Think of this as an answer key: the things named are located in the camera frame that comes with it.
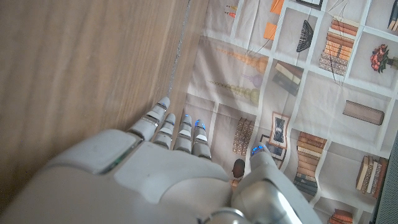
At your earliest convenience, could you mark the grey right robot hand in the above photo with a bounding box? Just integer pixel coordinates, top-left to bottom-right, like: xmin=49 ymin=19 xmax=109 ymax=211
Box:
xmin=0 ymin=96 xmax=324 ymax=224

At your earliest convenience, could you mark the printed bookshelf backdrop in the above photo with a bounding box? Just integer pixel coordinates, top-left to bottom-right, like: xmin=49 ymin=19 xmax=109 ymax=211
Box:
xmin=183 ymin=0 xmax=398 ymax=224

